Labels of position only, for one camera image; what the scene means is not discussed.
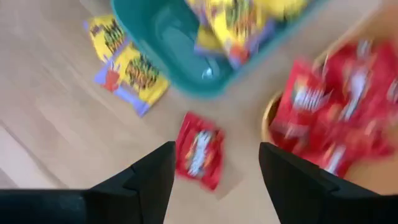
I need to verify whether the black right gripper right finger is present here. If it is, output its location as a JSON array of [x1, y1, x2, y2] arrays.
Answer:
[[259, 142, 380, 224]]

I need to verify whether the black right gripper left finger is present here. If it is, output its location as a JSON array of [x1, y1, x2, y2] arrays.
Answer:
[[83, 141, 177, 224]]

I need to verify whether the red Skittles candy bag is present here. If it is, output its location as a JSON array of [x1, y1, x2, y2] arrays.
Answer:
[[273, 58, 330, 141], [175, 111, 226, 191], [323, 39, 398, 125], [295, 124, 389, 178]]

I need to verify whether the orange plastic bin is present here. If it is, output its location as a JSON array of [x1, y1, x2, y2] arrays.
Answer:
[[261, 6, 398, 197]]

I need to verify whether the yellow Sour Patch candy bag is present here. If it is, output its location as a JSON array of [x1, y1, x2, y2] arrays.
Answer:
[[194, 0, 277, 70], [94, 43, 171, 118], [83, 14, 131, 63], [257, 0, 309, 22]]

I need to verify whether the teal plastic bin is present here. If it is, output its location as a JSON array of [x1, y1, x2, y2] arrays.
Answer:
[[110, 0, 330, 100]]

